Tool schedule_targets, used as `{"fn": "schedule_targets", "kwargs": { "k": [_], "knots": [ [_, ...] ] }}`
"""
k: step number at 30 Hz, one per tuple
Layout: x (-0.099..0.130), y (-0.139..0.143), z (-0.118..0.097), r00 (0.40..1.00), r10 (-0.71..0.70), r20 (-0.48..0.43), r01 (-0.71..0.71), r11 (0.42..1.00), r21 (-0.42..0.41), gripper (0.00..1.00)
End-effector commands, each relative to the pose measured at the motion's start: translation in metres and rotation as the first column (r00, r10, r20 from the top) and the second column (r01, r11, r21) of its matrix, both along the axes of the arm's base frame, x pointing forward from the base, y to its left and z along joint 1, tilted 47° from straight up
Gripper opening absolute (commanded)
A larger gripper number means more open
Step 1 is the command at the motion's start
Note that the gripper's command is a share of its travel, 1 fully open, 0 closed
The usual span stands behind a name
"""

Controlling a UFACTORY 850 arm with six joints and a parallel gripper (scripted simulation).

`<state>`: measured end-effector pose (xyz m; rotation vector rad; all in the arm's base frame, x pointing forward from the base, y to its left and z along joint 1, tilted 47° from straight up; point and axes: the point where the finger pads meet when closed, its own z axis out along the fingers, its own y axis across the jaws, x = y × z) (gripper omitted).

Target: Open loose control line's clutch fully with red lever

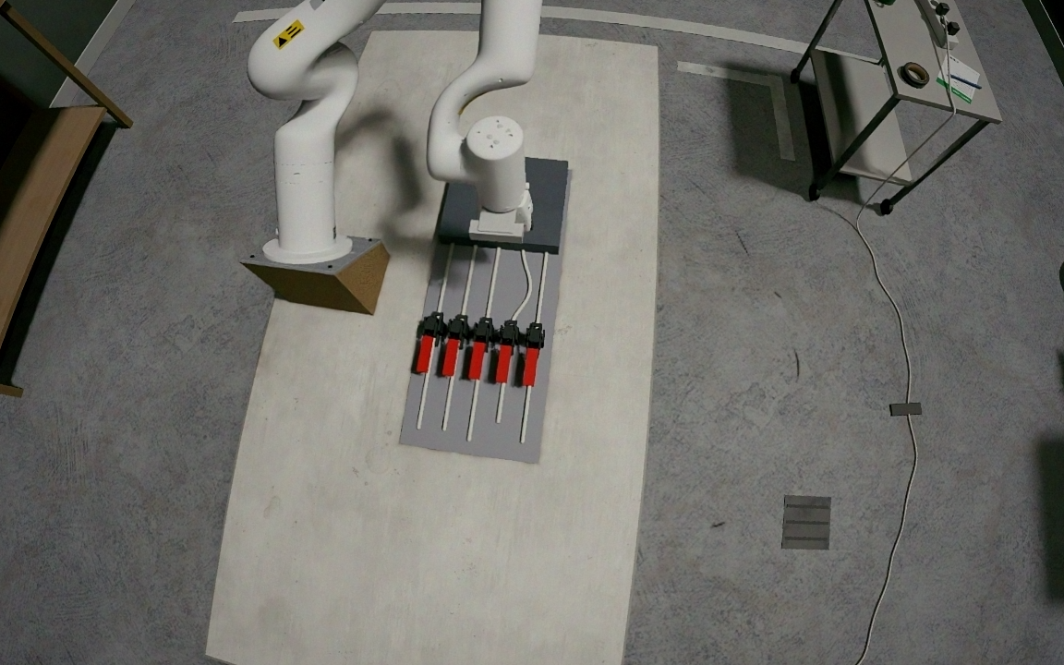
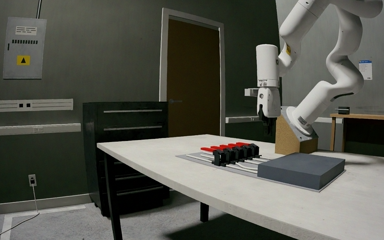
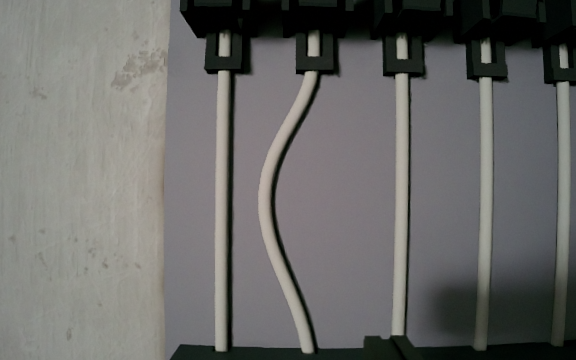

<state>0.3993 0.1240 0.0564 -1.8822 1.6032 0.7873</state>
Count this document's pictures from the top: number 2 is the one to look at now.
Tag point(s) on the black plastic clamp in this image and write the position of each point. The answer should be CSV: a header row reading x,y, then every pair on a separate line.
x,y
239,154
230,156
255,151
221,162
248,153

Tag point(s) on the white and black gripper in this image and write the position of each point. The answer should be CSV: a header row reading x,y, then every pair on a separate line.
x,y
268,108

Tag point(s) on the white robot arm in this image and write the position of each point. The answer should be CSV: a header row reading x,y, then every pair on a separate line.
x,y
349,79

